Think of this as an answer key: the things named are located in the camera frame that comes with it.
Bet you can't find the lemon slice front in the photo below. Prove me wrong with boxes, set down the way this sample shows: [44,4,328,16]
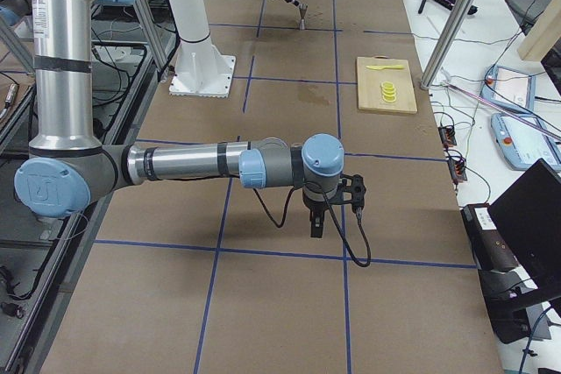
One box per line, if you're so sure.
[382,95,397,103]

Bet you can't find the aluminium frame post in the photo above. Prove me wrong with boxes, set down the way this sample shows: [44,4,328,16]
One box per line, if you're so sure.
[420,0,474,90]

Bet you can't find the wooden cutting board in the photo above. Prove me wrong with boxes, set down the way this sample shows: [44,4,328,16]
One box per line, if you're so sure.
[356,57,417,114]

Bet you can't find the yellow plastic knife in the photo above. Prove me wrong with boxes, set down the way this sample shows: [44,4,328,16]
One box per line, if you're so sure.
[366,64,405,71]

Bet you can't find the green handled reacher stick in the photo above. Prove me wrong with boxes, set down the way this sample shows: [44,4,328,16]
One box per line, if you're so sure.
[441,65,560,142]

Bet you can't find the steel jigger shaker cup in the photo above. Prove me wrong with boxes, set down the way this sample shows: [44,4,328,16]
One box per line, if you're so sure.
[298,3,308,31]

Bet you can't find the black monitor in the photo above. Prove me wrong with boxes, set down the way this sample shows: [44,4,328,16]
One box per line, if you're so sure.
[488,159,560,286]

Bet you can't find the grey chair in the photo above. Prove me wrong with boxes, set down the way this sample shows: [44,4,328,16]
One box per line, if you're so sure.
[505,0,551,34]

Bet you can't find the wooden plank post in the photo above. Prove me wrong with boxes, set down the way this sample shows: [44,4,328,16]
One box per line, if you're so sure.
[517,0,561,61]

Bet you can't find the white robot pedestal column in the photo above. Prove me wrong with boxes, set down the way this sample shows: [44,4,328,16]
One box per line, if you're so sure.
[169,0,236,98]

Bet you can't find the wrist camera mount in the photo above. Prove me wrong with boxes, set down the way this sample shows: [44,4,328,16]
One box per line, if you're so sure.
[330,174,366,215]

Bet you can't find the black box with label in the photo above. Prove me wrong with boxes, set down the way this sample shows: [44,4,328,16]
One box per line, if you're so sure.
[460,203,519,273]

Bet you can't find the black braided cable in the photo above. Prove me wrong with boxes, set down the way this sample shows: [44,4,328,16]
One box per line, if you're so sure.
[253,180,373,268]

